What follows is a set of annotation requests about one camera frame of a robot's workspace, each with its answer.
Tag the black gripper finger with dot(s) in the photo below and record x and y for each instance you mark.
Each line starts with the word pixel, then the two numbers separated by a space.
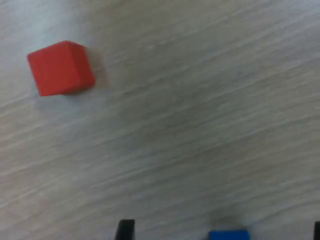
pixel 317 231
pixel 125 231

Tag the large blue cube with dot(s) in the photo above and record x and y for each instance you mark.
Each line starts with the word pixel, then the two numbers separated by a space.
pixel 228 235

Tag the red cube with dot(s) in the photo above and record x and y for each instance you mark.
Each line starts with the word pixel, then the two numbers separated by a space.
pixel 57 70

